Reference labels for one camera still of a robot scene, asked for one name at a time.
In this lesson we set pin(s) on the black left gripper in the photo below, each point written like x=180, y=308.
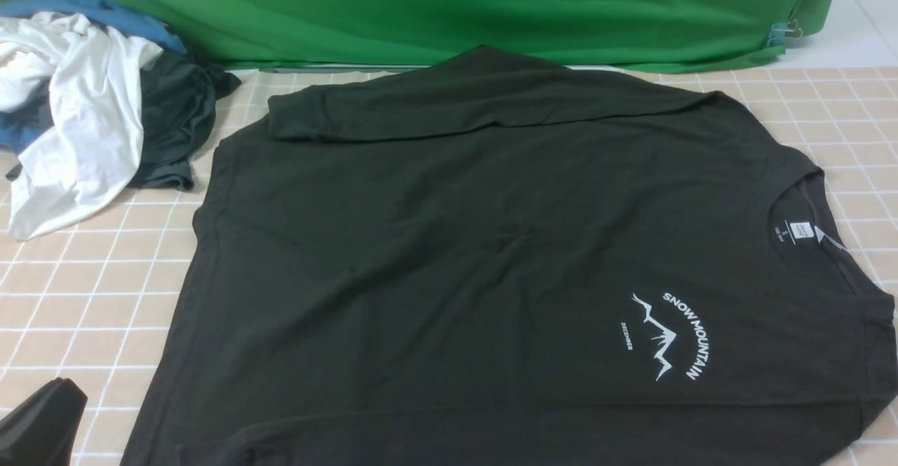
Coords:
x=42, y=430

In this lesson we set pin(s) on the dark gray long-sleeve shirt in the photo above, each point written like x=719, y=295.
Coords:
x=498, y=260

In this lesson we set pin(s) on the white crumpled shirt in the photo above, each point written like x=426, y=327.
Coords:
x=93, y=145

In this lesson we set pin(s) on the beige checkered tablecloth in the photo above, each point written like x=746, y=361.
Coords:
x=94, y=302

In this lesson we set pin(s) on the blue crumpled garment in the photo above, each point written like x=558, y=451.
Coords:
x=105, y=17

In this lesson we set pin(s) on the dark teal crumpled garment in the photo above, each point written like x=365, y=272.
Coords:
x=180, y=95

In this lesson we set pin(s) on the green backdrop cloth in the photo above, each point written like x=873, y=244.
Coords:
x=659, y=36

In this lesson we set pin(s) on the blue binder clip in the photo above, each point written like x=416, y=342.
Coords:
x=781, y=32

